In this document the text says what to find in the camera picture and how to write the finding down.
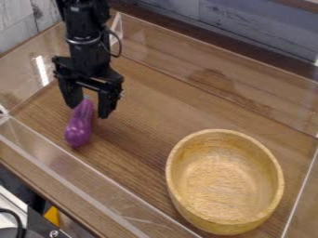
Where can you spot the black and yellow device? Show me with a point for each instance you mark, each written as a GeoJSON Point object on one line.
{"type": "Point", "coordinates": [21, 222]}

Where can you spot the brown wooden bowl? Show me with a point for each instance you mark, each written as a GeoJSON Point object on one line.
{"type": "Point", "coordinates": [224, 181]}

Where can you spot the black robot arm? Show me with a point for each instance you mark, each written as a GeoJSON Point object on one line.
{"type": "Point", "coordinates": [84, 17]}

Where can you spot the purple toy eggplant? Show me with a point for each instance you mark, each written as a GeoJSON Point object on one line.
{"type": "Point", "coordinates": [78, 127]}

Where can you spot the clear acrylic tray enclosure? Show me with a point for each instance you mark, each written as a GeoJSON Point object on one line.
{"type": "Point", "coordinates": [183, 86]}

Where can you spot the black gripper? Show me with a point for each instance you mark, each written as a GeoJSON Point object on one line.
{"type": "Point", "coordinates": [87, 69]}

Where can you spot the clear acrylic corner bracket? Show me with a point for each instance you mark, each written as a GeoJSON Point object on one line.
{"type": "Point", "coordinates": [116, 29]}

